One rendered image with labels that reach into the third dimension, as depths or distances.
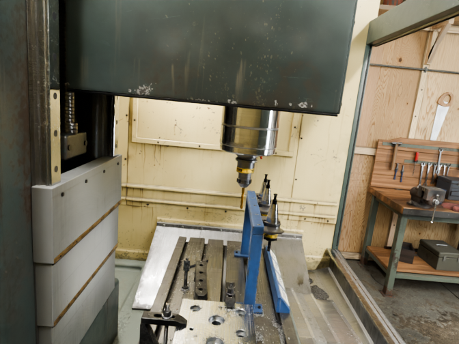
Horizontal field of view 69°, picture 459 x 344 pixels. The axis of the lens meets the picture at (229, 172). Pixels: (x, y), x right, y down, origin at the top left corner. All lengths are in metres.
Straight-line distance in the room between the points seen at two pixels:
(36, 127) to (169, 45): 0.34
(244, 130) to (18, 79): 0.49
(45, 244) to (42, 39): 0.43
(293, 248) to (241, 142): 1.29
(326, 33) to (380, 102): 3.05
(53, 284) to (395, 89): 3.57
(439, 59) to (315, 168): 2.41
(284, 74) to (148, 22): 0.33
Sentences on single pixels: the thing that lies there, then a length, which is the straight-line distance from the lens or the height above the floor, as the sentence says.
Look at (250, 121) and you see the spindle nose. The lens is 0.86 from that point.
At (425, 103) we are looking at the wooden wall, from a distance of 4.08.
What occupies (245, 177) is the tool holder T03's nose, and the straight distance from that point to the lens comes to 0.94.
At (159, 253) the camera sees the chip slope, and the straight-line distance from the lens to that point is 1.98.
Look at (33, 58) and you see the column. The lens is 0.82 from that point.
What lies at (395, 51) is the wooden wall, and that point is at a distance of 3.94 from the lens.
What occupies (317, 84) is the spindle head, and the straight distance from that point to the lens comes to 0.83.
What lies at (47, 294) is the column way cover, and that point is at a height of 1.16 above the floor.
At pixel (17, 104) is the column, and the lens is 0.78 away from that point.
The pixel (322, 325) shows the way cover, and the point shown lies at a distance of 1.61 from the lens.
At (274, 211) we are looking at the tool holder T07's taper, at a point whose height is 1.27.
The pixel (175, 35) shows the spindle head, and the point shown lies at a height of 1.77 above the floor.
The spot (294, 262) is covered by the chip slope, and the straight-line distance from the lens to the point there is 2.01.
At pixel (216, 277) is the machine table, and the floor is 0.90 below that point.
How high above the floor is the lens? 1.63
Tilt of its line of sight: 12 degrees down
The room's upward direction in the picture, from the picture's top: 5 degrees clockwise
